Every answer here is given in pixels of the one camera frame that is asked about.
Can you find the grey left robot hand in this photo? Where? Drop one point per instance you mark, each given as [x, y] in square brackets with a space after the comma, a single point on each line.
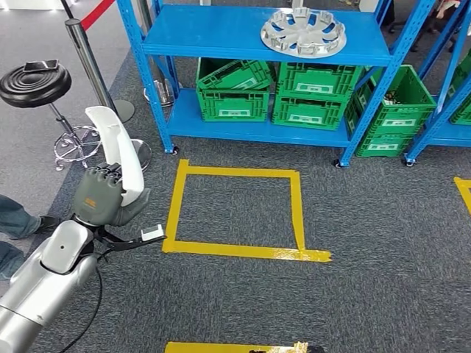
[97, 200]

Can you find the white plastic mirror cover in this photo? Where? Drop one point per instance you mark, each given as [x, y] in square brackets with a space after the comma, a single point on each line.
[121, 146]

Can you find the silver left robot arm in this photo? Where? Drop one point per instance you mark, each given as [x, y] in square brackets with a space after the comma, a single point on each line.
[37, 292]

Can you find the person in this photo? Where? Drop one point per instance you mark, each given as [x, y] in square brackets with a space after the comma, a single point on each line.
[14, 219]

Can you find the black stool chrome base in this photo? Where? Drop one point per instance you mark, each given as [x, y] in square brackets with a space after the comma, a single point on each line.
[33, 87]

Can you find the red barrier belt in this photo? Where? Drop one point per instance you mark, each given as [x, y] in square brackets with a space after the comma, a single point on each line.
[96, 13]

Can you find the green plastic crate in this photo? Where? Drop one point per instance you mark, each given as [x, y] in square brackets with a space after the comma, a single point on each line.
[316, 78]
[305, 109]
[235, 103]
[383, 143]
[463, 109]
[404, 117]
[235, 73]

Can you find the grey wheel hubcap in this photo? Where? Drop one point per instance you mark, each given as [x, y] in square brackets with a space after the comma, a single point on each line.
[303, 33]

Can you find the black camera bracket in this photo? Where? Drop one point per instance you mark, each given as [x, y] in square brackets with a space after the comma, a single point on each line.
[118, 243]

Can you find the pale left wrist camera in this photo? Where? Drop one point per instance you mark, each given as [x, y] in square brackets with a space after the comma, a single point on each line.
[152, 233]

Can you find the chrome stanchion post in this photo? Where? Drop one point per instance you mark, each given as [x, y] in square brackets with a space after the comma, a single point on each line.
[88, 63]
[158, 92]

